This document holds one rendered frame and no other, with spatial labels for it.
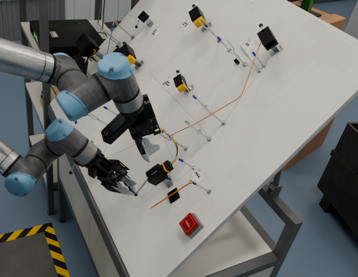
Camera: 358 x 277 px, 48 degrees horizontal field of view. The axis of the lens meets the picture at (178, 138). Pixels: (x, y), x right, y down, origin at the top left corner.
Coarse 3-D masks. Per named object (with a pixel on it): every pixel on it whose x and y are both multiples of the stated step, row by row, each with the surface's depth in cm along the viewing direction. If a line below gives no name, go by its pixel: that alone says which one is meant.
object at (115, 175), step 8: (96, 160) 122; (104, 160) 126; (112, 160) 129; (96, 168) 128; (104, 168) 126; (112, 168) 125; (120, 168) 127; (128, 168) 129; (104, 176) 126; (112, 176) 126; (120, 176) 128; (112, 184) 127
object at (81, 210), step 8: (64, 160) 211; (64, 168) 214; (64, 176) 218; (72, 176) 200; (64, 184) 221; (72, 184) 203; (72, 192) 207; (80, 192) 190; (72, 200) 210; (80, 200) 193; (80, 208) 196; (88, 208) 182; (80, 216) 198; (88, 216) 184; (80, 224) 201; (88, 224) 187; (88, 232) 189; (88, 240) 192
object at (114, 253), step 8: (48, 104) 205; (48, 112) 206; (72, 160) 176; (80, 176) 167; (80, 184) 169; (88, 192) 160; (88, 200) 162; (96, 208) 154; (96, 216) 154; (104, 224) 149; (104, 232) 147; (104, 240) 149; (112, 240) 144; (112, 248) 142; (112, 256) 143; (120, 264) 136; (120, 272) 137
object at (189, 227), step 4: (188, 216) 124; (192, 216) 124; (184, 220) 124; (188, 220) 124; (192, 220) 123; (180, 224) 125; (184, 224) 124; (188, 224) 123; (192, 224) 122; (196, 224) 121; (184, 228) 123; (188, 228) 122; (192, 228) 122; (188, 232) 122
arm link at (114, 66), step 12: (108, 60) 94; (120, 60) 94; (96, 72) 96; (108, 72) 92; (120, 72) 93; (132, 72) 97; (108, 84) 94; (120, 84) 95; (132, 84) 98; (120, 96) 99; (132, 96) 100
